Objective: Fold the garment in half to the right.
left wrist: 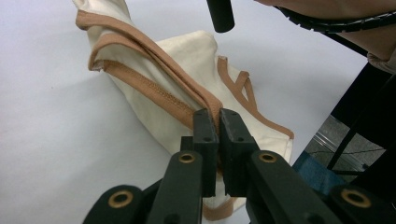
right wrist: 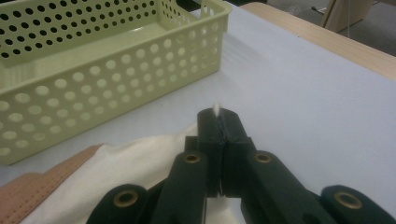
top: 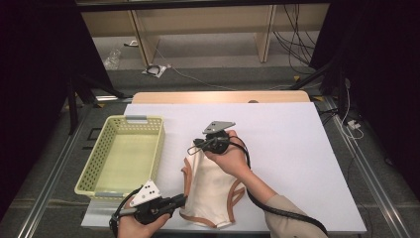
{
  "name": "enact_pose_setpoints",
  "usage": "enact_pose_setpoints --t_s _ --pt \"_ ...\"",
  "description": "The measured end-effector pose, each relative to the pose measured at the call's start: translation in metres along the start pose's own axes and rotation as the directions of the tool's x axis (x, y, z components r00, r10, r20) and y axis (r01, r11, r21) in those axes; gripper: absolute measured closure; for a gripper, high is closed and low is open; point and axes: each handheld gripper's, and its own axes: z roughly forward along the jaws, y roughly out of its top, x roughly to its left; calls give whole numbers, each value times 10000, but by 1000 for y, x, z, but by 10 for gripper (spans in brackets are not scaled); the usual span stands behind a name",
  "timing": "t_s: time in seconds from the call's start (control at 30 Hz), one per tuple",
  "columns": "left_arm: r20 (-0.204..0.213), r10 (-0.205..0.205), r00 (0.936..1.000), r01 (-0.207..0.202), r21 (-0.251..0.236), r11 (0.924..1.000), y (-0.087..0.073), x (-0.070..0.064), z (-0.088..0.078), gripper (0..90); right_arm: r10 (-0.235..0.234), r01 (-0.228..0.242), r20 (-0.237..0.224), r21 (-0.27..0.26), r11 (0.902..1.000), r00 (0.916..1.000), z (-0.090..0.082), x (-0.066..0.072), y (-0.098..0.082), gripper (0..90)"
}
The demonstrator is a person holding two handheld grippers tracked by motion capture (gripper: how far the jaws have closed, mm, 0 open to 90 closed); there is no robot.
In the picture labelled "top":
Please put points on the clear plastic bag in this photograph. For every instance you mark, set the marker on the clear plastic bag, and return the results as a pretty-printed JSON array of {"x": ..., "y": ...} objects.
[{"x": 112, "y": 60}]

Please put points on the light wooden shelf unit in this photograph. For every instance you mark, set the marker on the light wooden shelf unit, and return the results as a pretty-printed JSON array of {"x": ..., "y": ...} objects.
[{"x": 198, "y": 20}]

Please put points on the black curtain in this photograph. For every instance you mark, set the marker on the black curtain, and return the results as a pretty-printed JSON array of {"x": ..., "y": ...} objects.
[
  {"x": 386, "y": 82},
  {"x": 33, "y": 82}
]

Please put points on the white power adapter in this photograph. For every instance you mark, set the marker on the white power adapter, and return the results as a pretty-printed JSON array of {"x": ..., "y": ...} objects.
[{"x": 353, "y": 124}]

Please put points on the person's right hand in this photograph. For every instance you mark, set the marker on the person's right hand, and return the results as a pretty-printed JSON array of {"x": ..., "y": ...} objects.
[{"x": 232, "y": 160}]

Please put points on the person's left hand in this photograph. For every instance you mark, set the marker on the person's left hand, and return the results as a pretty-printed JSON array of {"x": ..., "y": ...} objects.
[{"x": 135, "y": 229}]

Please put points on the pale green perforated plastic basket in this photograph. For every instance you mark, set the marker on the pale green perforated plastic basket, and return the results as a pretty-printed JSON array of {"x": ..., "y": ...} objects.
[{"x": 125, "y": 158}]

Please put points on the small white floor object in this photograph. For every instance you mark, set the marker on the small white floor object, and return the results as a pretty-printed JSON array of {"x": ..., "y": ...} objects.
[{"x": 132, "y": 43}]

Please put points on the cream baby bodysuit brown trim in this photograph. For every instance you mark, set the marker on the cream baby bodysuit brown trim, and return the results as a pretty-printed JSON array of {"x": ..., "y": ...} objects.
[{"x": 208, "y": 191}]

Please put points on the aluminium floor rail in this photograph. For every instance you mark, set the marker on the aluminium floor rail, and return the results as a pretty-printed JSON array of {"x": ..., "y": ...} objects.
[
  {"x": 49, "y": 188},
  {"x": 369, "y": 172}
]

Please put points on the black metal stand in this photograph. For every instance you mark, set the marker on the black metal stand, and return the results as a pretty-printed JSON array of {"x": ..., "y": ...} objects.
[
  {"x": 341, "y": 95},
  {"x": 72, "y": 105}
]

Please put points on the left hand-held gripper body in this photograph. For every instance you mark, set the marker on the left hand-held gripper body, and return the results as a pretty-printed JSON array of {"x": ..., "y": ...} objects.
[{"x": 147, "y": 198}]

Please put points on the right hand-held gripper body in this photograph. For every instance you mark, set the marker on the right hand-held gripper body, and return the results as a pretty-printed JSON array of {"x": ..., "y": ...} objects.
[{"x": 218, "y": 142}]

